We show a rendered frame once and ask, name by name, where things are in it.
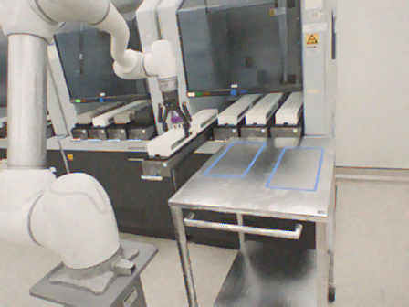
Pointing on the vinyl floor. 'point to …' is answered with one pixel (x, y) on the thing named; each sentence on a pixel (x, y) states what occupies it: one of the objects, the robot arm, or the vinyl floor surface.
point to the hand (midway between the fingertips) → (176, 132)
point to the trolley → (255, 167)
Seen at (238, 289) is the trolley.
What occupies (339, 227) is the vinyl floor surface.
